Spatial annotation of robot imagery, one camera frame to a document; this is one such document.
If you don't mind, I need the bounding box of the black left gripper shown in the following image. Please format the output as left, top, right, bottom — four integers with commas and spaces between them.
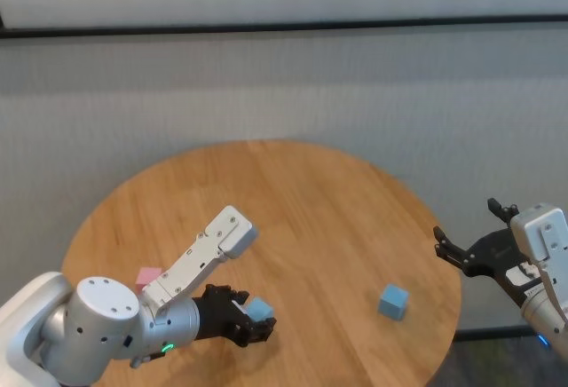
193, 283, 278, 348

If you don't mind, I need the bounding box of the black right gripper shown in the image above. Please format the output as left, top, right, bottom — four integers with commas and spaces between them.
432, 197, 545, 308

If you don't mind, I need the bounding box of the blue building block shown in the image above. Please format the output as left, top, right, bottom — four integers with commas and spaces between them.
246, 296, 274, 323
377, 283, 411, 322

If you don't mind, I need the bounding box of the pink building block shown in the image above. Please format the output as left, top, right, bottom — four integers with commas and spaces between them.
134, 266, 162, 296

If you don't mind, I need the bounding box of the black wall rail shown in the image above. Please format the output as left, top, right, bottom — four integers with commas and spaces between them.
0, 13, 568, 41

